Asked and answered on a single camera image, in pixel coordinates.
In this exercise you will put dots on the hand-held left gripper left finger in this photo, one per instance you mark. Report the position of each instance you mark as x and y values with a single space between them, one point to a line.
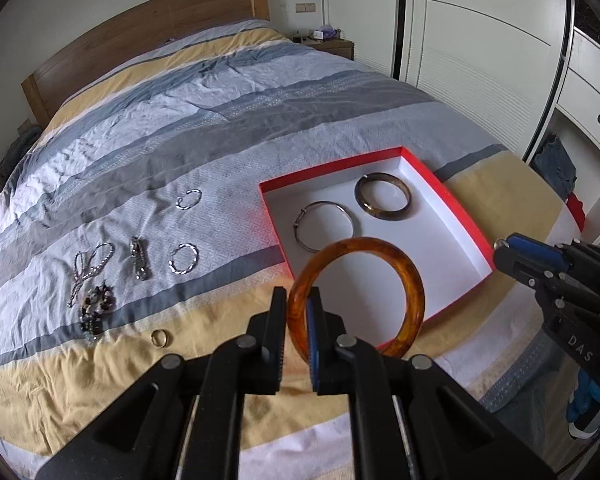
276 340

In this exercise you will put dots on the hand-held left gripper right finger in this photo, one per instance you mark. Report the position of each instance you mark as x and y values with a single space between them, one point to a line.
314 350

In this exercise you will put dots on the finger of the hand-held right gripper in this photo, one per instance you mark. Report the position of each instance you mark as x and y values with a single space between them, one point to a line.
535 247
512 262

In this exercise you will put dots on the red jewelry box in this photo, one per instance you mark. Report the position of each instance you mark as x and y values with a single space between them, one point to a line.
430 240

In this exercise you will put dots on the amber bangle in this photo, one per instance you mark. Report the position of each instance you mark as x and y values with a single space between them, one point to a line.
405 280

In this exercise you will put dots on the red cloth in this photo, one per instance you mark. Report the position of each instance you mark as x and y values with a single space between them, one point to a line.
575 210

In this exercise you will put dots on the blue white shoe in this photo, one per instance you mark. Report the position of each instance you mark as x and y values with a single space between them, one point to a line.
587 410

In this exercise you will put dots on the folded blue jeans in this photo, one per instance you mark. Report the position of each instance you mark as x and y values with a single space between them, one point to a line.
555 160

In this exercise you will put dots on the thin silver bangle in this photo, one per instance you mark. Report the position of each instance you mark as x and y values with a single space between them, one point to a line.
296 227

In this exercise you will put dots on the dark brown jade bangle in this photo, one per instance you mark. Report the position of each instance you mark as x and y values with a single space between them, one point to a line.
382 216

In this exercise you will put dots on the white drawer unit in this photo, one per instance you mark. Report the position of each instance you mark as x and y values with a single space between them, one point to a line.
590 90

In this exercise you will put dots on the white wardrobe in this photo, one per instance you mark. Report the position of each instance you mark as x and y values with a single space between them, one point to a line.
480 60

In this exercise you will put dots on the striped duvet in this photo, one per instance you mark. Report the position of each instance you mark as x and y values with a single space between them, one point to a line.
230 110

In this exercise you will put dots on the wooden nightstand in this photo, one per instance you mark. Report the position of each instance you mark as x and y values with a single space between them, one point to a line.
337 49

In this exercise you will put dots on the purple tissue box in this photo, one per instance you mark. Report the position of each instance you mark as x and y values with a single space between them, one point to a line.
325 34

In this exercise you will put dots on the grey cloth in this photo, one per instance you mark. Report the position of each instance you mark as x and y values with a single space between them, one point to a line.
22 147

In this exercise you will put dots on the wooden headboard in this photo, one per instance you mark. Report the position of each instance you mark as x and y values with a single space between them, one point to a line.
130 20

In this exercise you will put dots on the wall outlet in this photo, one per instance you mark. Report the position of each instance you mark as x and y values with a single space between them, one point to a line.
306 8

